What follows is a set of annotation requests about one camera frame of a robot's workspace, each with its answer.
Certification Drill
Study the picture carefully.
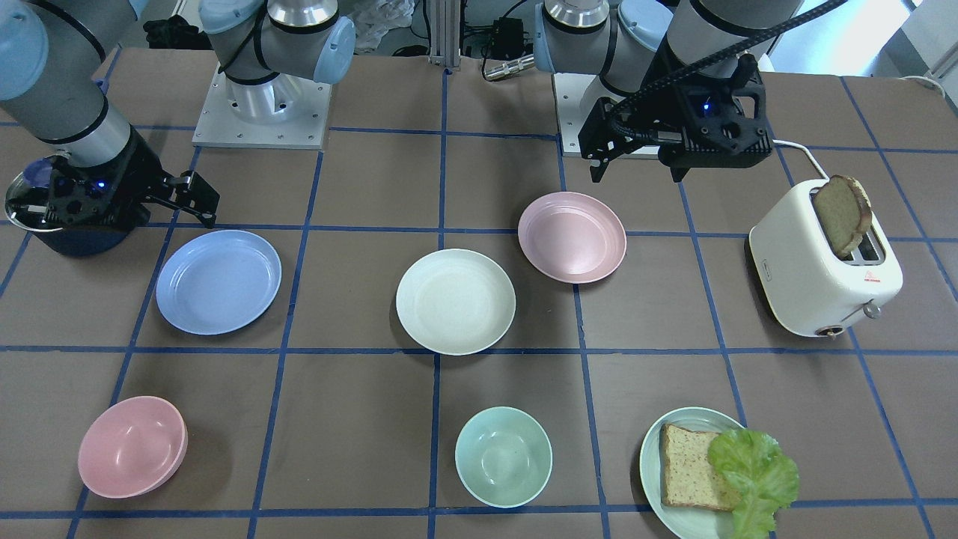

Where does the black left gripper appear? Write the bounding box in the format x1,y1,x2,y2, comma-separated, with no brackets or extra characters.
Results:
578,54,773,182

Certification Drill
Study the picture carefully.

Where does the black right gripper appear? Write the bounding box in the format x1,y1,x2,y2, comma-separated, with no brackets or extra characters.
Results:
35,129,220,231

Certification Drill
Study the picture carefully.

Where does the blue plate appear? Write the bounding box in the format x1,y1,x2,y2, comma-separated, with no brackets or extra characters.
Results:
155,230,283,335

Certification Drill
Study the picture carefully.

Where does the pink plate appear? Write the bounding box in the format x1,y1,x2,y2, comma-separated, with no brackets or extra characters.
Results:
517,192,627,284

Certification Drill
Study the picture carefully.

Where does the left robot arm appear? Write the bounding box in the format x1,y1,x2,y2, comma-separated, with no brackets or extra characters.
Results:
533,1,840,182

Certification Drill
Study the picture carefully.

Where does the dark blue saucepan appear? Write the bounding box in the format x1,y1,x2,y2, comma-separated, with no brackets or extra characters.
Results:
4,156,132,258

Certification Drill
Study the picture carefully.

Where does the cream white plate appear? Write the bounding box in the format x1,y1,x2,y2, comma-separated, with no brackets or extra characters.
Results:
394,249,516,356

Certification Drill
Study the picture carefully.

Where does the bread slice in toaster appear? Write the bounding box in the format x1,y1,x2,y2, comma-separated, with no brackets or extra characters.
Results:
811,174,873,259

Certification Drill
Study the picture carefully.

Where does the white toaster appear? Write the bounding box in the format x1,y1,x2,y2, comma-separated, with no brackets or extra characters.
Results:
747,178,903,338

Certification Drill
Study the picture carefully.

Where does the pink bowl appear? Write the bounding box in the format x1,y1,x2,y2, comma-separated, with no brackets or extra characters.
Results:
76,395,189,499

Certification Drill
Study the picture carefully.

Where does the mint green bowl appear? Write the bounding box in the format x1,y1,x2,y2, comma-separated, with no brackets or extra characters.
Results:
454,406,553,509

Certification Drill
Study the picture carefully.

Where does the bread slice on plate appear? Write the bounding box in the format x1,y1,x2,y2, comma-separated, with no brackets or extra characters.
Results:
660,423,740,512

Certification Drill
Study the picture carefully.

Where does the green plate with food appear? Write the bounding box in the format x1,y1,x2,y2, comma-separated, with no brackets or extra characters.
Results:
638,406,742,538

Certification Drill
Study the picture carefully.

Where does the green lettuce leaf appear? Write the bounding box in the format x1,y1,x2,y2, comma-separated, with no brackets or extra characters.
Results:
707,427,800,538

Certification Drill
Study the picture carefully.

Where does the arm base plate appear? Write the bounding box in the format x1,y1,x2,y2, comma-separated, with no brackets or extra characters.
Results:
553,73,623,157
192,73,335,151

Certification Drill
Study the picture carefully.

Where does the white toaster power cable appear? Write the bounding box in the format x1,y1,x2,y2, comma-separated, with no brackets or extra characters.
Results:
772,138,832,182

